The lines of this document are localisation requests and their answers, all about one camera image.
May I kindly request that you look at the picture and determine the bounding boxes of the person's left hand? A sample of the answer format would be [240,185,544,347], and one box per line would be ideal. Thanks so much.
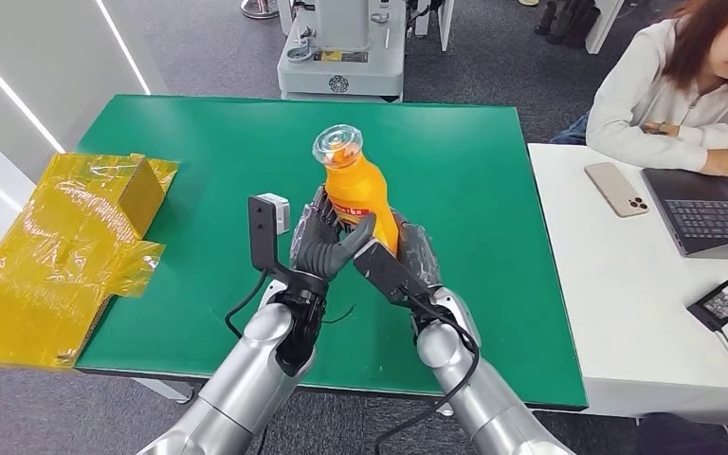
[642,120,682,138]

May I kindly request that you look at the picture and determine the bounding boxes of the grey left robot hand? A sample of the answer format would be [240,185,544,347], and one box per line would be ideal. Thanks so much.
[289,186,378,282]

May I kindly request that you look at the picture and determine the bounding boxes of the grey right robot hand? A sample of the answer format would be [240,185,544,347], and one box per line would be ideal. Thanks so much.
[391,209,445,297]

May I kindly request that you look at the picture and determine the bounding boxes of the orange plastic bottle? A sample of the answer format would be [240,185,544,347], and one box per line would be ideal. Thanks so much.
[311,124,400,256]

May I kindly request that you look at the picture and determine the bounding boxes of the person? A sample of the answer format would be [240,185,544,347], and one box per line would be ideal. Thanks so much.
[551,0,728,186]

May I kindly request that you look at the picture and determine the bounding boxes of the dark grey laptop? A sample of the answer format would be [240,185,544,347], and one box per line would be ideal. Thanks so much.
[641,167,728,262]

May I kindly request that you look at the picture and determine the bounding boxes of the beige smartphone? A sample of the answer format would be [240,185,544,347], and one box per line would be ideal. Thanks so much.
[584,162,650,219]

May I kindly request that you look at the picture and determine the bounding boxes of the green table mat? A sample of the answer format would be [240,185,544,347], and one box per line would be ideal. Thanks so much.
[77,94,590,412]

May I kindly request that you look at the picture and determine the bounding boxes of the white furniture leg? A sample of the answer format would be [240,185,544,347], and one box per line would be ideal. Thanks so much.
[584,0,626,56]

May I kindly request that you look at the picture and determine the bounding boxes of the black power adapter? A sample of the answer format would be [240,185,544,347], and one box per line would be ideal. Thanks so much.
[687,280,728,333]

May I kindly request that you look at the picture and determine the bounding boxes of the black shoes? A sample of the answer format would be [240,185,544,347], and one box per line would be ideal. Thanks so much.
[533,0,601,49]

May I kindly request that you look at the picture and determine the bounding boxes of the chrome stand base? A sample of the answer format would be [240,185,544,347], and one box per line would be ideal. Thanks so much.
[240,0,281,21]

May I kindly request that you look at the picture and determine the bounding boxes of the yellow taped cardboard box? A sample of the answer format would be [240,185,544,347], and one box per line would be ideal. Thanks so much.
[0,152,181,370]

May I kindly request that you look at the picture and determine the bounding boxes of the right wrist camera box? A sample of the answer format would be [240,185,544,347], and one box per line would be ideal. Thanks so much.
[352,239,431,309]

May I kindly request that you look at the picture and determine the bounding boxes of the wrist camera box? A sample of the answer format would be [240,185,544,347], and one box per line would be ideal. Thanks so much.
[352,239,431,309]
[247,192,293,279]

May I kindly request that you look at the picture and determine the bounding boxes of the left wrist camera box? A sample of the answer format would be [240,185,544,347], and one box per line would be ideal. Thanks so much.
[247,192,293,279]

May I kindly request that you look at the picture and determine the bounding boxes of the thin black wire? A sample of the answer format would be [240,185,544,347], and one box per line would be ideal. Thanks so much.
[321,304,357,326]

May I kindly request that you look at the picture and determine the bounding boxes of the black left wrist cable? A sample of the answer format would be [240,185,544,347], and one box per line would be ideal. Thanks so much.
[224,269,270,341]

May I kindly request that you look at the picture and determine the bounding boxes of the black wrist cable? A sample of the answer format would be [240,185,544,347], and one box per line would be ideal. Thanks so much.
[224,269,270,341]
[373,300,482,455]

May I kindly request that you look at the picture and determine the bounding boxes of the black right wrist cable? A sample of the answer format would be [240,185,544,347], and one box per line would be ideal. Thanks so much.
[373,300,482,455]

